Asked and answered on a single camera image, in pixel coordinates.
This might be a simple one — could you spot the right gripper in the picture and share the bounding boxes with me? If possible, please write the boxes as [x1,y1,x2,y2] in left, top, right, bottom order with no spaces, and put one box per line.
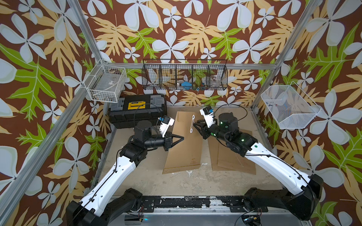
[193,119,232,145]

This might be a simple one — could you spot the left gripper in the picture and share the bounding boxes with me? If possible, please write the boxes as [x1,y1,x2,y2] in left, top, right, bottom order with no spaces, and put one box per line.
[142,131,183,152]

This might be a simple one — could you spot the brown kraft file bag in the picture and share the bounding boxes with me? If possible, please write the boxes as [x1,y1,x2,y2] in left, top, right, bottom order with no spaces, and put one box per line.
[163,111,203,174]

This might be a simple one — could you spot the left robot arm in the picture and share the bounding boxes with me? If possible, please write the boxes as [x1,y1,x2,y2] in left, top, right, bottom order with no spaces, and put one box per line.
[66,116,184,226]

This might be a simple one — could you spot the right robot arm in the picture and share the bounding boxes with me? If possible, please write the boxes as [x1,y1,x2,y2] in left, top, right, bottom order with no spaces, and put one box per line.
[193,107,323,221]

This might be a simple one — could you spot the blue object in basket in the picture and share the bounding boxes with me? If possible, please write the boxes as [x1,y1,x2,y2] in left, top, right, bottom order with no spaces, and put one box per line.
[182,82,192,90]

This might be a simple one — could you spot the black toolbox yellow latch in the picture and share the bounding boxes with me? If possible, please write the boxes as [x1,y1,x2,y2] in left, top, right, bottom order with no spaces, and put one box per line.
[107,94,167,129]

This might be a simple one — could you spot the white mesh basket right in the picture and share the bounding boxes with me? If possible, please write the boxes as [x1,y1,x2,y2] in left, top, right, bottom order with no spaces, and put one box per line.
[261,82,321,130]

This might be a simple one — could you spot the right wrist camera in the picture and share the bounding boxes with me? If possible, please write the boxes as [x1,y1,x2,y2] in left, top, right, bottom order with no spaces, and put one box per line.
[200,106,216,128]

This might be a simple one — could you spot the black wire basket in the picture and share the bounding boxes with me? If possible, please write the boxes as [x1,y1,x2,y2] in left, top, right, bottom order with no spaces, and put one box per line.
[141,59,229,91]

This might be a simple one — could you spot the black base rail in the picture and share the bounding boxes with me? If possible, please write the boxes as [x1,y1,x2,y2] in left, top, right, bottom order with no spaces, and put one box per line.
[141,195,269,213]

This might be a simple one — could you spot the white wire basket left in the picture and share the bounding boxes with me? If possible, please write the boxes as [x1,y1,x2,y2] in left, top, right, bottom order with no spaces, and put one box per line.
[85,60,127,103]

